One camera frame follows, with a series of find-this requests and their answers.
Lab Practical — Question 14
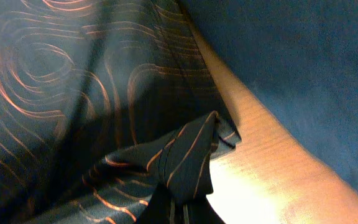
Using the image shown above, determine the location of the navy blue garment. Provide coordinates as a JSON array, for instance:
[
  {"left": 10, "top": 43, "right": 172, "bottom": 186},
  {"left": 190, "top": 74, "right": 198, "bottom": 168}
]
[{"left": 182, "top": 0, "right": 358, "bottom": 192}]

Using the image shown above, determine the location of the black orange patterned jersey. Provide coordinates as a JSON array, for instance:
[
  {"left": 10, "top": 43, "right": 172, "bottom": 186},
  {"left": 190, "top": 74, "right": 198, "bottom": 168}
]
[{"left": 0, "top": 0, "right": 241, "bottom": 223}]

